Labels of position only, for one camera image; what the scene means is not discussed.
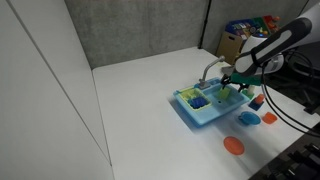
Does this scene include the orange cylinder peg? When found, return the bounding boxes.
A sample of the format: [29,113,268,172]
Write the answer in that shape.
[254,93,266,104]

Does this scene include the light blue toy sink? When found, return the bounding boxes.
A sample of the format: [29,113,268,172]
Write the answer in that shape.
[173,77,250,127]

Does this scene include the green cube block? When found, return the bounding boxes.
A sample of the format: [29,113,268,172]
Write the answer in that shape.
[241,89,256,100]

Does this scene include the toy storage shelf with bins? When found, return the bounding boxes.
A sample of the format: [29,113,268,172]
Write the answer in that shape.
[216,14,283,66]

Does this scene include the grey toy faucet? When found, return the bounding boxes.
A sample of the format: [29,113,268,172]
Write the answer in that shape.
[198,55,226,90]

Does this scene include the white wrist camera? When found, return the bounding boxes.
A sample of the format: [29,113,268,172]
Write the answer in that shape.
[266,54,286,74]

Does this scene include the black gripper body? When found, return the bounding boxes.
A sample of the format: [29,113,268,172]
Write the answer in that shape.
[227,73,243,87]

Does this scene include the grey metal mounting plate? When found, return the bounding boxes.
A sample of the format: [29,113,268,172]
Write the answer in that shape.
[220,64,238,77]

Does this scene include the orange toy plate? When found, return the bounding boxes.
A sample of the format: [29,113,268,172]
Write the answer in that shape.
[223,135,246,156]

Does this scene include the blue toy plate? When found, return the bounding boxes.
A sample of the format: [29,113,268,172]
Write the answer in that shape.
[237,111,262,127]

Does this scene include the dark blue toy dishes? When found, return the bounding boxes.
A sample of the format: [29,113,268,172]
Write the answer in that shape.
[187,95,207,109]

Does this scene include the black office chair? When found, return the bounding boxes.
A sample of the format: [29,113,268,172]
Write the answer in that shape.
[276,43,320,114]

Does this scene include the orange toy cup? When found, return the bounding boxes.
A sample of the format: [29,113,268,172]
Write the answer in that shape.
[262,111,278,125]

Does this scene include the black equipment stand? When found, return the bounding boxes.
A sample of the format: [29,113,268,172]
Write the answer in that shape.
[249,123,320,180]

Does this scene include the yellow-green dish rack basket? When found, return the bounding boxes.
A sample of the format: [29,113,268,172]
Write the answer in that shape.
[178,87,212,111]

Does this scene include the black vertical pole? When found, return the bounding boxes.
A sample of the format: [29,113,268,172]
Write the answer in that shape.
[198,0,212,50]

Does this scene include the dark blue cube block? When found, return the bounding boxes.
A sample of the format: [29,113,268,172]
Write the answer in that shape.
[248,98,265,112]

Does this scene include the green gripper mount bracket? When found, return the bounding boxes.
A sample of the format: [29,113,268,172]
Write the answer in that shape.
[230,73,263,87]

